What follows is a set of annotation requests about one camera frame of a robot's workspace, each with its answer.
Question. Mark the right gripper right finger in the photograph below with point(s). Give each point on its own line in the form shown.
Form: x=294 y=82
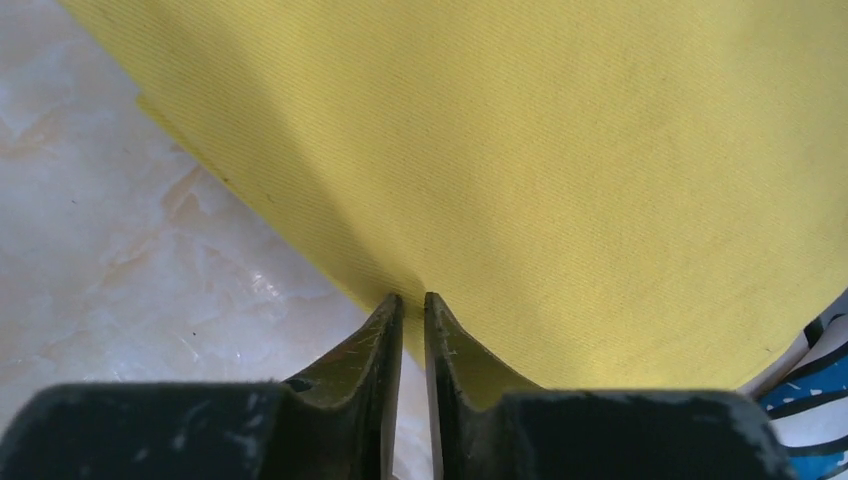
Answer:
x=490 y=422

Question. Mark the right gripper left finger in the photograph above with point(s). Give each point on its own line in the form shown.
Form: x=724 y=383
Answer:
x=335 y=419

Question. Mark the yellow cloth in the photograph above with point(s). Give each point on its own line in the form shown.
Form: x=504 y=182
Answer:
x=606 y=193

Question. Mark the blue white shirt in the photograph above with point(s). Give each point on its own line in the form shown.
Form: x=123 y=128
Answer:
x=804 y=393

